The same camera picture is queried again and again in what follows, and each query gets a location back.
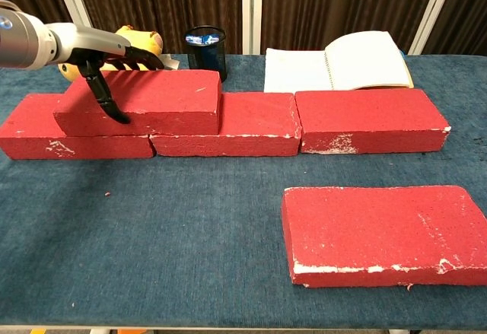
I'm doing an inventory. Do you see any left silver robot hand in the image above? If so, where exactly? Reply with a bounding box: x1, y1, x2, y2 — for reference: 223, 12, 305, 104
45, 21, 165, 125

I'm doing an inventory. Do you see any red foam brick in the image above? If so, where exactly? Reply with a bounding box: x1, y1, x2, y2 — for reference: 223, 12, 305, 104
0, 93, 157, 161
294, 89, 452, 155
53, 69, 223, 137
148, 92, 302, 158

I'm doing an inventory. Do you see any red foam brick white-chipped edge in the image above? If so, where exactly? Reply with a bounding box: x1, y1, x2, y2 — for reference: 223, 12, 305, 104
280, 185, 487, 288

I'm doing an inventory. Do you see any yellow plush toy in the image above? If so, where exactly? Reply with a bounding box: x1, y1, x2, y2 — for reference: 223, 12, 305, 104
57, 25, 179, 83

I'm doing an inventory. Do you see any black mesh pen holder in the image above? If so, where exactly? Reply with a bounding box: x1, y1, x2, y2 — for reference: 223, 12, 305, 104
185, 25, 228, 84

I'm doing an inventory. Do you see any blue tablecloth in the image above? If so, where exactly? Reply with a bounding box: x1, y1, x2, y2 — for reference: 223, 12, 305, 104
0, 52, 487, 330

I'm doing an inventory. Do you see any open spiral notebook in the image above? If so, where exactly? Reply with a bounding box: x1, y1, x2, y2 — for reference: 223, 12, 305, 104
263, 30, 415, 94

